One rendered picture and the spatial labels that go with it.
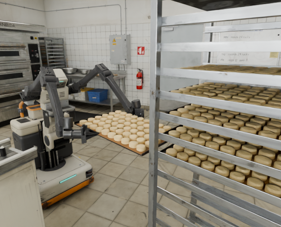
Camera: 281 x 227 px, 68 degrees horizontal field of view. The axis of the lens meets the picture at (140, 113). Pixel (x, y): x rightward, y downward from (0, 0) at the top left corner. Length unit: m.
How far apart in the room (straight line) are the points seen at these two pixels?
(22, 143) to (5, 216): 0.96
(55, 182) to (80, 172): 0.27
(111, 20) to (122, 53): 0.90
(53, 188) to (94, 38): 4.48
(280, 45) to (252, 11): 0.12
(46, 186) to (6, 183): 0.85
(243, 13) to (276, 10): 0.08
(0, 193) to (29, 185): 0.17
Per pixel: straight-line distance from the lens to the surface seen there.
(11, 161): 1.42
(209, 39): 1.20
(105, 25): 5.85
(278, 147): 0.72
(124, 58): 5.32
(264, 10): 0.69
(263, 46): 0.68
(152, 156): 0.92
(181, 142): 0.84
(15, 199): 1.52
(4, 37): 5.03
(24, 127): 2.30
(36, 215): 1.68
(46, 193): 2.27
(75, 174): 2.35
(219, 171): 0.85
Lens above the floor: 1.49
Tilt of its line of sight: 17 degrees down
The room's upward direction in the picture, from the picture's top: straight up
